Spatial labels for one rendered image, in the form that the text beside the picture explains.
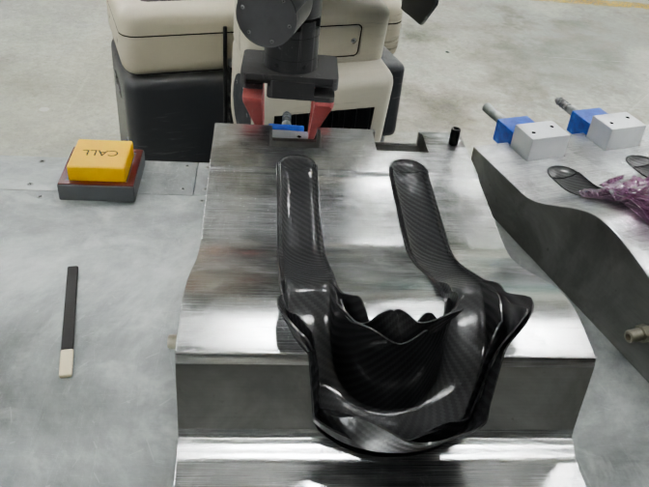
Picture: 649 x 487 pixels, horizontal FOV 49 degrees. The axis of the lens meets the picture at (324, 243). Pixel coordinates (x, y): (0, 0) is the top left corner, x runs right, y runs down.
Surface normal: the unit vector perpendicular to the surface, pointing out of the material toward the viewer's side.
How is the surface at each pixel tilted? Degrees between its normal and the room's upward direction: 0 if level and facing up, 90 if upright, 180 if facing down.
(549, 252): 90
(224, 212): 3
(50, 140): 0
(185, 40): 90
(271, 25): 89
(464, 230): 2
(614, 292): 90
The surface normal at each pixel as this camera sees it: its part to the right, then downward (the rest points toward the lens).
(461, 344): 0.08, -0.26
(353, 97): 0.32, 0.69
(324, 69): 0.09, -0.81
